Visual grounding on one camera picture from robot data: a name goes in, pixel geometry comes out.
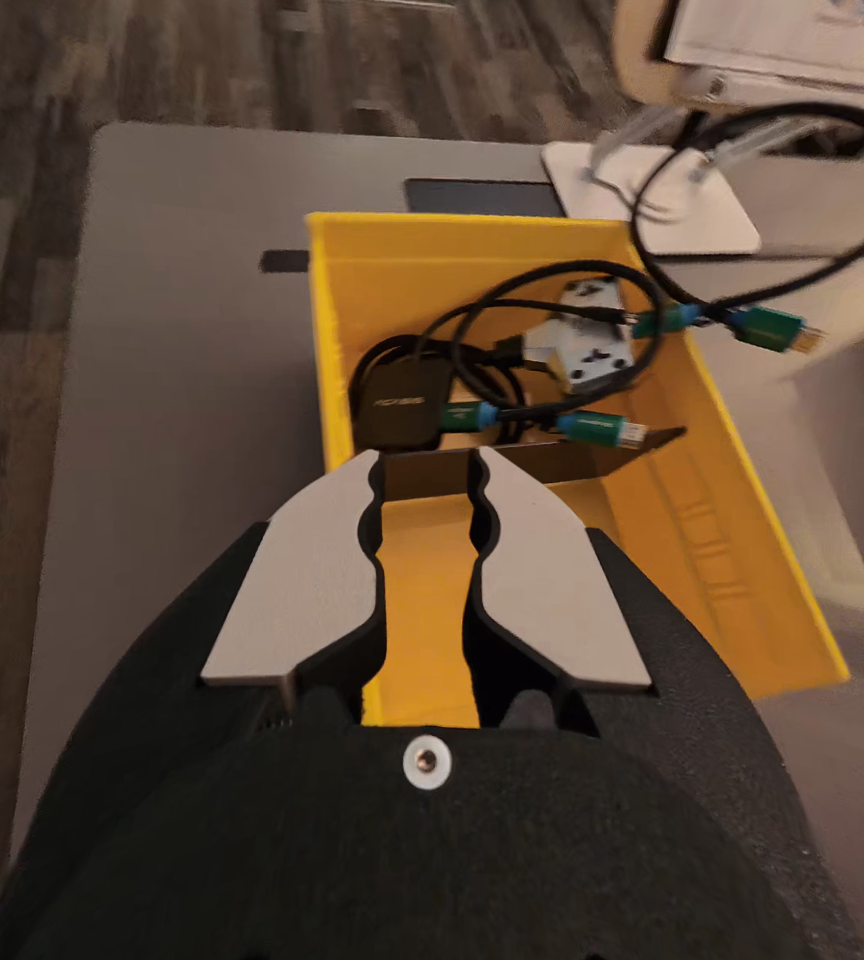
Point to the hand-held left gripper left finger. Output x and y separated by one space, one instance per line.
289 600

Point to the white stand base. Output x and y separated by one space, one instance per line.
657 195

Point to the yellow plastic bin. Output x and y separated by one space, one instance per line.
732 570

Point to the dark grey usb hub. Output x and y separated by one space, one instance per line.
402 393

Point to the instruction sheet on wooden board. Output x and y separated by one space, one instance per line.
792 38

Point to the silver grey usb adapter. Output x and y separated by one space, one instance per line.
582 338

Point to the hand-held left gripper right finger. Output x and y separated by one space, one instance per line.
560 600

